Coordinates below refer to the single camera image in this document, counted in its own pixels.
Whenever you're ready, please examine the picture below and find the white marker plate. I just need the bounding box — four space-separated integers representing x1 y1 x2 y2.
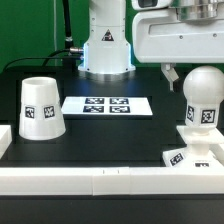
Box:
62 96 153 116

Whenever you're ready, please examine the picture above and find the black cable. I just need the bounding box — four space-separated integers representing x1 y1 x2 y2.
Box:
1 48 84 73

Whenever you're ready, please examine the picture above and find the white front fence rail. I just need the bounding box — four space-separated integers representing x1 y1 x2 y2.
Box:
0 167 224 196

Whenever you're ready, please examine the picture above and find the white lamp shade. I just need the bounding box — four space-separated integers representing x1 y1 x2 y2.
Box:
19 77 66 140

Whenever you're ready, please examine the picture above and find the white lamp bulb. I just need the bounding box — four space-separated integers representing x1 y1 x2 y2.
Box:
183 66 224 134

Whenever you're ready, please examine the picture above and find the white right fence rail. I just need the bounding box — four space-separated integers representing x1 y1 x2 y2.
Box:
211 143 224 166

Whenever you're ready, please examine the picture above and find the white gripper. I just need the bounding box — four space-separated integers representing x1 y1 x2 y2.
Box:
131 0 224 91

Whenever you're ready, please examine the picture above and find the white left fence rail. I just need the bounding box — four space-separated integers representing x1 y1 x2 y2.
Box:
0 125 12 159

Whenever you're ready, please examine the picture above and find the white fence rail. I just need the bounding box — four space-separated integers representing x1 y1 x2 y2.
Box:
0 125 12 159
211 143 224 166
0 167 224 196

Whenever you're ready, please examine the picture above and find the white lamp base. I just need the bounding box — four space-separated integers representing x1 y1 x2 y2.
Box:
162 126 224 168

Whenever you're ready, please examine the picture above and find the black hose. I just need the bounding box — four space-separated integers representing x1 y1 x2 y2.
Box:
62 0 74 51

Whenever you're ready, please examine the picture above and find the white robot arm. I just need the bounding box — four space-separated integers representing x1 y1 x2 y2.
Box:
79 0 224 83

